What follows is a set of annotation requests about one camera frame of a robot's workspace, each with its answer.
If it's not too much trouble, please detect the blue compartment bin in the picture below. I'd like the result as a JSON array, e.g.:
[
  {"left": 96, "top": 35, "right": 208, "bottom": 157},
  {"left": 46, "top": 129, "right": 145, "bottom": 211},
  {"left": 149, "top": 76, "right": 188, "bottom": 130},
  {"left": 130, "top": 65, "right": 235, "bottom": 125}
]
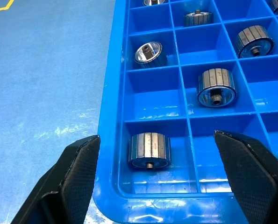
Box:
[{"left": 93, "top": 0, "right": 278, "bottom": 224}]

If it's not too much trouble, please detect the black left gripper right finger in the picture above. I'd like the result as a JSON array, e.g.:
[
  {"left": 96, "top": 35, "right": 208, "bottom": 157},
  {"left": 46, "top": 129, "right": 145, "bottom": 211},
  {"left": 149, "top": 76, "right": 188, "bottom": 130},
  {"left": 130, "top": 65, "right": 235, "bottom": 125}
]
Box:
[{"left": 214, "top": 130, "right": 278, "bottom": 224}]

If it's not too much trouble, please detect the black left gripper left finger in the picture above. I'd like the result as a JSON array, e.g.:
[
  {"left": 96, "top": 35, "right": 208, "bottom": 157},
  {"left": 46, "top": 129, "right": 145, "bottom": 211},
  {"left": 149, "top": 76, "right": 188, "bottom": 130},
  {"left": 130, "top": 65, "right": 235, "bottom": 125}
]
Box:
[{"left": 10, "top": 134, "right": 100, "bottom": 224}]

